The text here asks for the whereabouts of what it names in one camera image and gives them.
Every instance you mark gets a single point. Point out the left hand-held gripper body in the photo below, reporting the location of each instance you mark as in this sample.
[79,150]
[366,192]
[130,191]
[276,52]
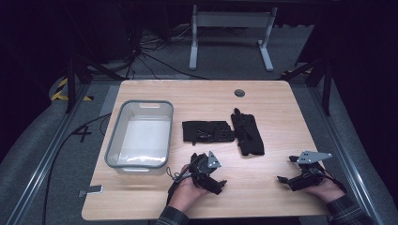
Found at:
[203,175]

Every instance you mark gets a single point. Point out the black cloth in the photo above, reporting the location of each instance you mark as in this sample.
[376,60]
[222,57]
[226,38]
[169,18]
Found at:
[248,137]

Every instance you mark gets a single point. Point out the black glove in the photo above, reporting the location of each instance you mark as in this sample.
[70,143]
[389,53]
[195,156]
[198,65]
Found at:
[206,131]

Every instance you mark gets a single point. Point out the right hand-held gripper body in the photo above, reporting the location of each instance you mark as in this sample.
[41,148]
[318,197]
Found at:
[308,178]

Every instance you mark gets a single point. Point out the person's right hand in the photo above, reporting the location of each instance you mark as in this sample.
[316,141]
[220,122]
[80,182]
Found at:
[327,190]

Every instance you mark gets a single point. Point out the grey round table grommet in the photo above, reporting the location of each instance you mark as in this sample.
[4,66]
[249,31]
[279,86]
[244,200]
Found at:
[239,93]

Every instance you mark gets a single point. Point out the white metal desk frame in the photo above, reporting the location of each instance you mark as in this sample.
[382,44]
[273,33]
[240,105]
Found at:
[231,19]

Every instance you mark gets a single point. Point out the black metal stand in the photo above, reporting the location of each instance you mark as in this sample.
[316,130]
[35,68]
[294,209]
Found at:
[71,84]
[327,90]

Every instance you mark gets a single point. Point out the person's left hand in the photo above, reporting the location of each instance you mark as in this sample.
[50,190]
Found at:
[184,193]

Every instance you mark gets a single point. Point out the white plastic basin grey rim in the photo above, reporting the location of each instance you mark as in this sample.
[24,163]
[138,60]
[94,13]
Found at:
[144,137]

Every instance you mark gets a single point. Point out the small grey metal bracket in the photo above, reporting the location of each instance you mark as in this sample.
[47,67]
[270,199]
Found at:
[91,190]

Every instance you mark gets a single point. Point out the yellow black hazard tape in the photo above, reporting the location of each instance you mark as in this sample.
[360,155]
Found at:
[59,90]

